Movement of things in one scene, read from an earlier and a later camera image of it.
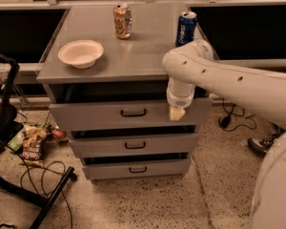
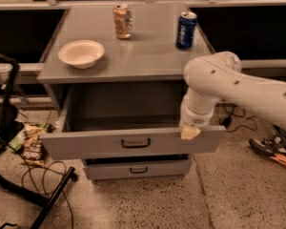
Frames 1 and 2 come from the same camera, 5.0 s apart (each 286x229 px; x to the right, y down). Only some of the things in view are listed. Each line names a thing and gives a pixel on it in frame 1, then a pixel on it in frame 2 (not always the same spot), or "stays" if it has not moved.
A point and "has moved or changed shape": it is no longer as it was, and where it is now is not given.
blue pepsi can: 186,26 stays
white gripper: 180,101 to 195,119
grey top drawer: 126,112 has moved or changed shape
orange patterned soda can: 123,20 stays
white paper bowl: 81,53 stays
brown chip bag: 32,146 stays
